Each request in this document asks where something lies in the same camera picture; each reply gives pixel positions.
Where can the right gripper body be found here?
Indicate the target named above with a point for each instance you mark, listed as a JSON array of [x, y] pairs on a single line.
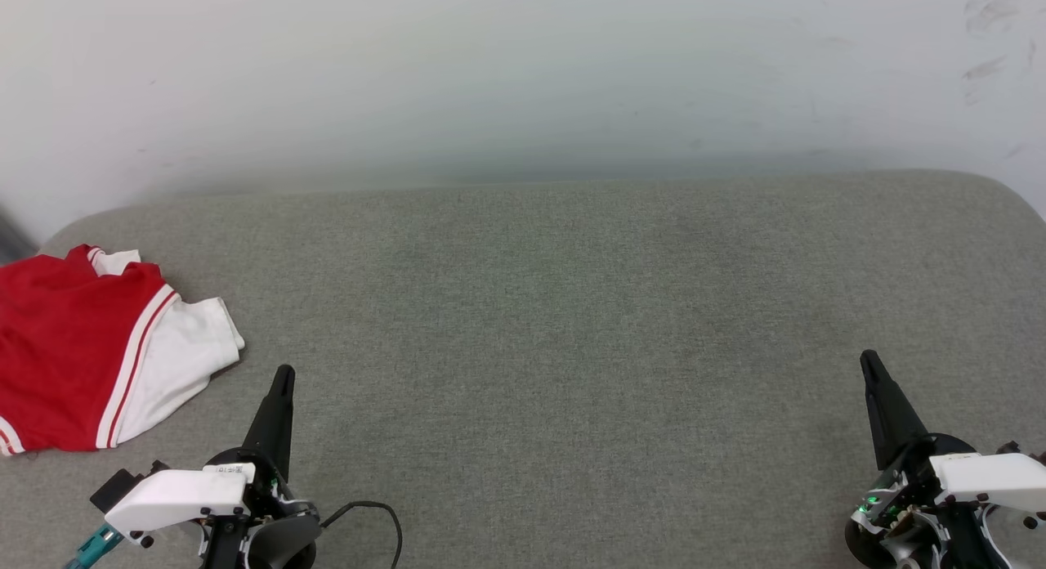
[[903, 508]]

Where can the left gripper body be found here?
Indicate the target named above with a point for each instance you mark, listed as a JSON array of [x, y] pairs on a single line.
[[263, 497]]

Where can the teal left camera plug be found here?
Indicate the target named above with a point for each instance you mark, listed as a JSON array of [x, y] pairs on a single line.
[[96, 546]]

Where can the red and white shirt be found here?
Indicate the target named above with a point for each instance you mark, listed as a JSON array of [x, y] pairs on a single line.
[[65, 348]]

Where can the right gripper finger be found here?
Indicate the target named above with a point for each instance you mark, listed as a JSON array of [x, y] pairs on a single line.
[[889, 418]]

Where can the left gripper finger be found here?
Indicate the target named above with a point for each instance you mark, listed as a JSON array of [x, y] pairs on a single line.
[[274, 426]]

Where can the grey metal wall strip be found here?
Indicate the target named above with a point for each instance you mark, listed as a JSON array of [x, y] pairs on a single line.
[[12, 238]]

